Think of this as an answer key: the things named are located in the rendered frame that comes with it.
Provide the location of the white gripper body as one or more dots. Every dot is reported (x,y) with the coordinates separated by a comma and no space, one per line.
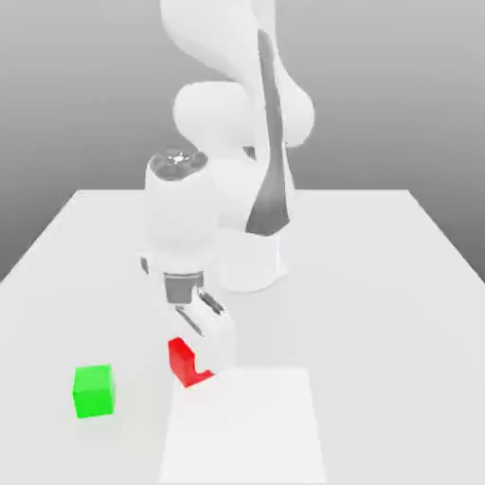
(212,329)

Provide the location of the small red cube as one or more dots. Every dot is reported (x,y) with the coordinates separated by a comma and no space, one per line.
(179,360)

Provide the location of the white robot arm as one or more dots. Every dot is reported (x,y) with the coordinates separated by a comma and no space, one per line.
(182,216)

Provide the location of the small green cube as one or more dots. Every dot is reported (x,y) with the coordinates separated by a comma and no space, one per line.
(94,392)

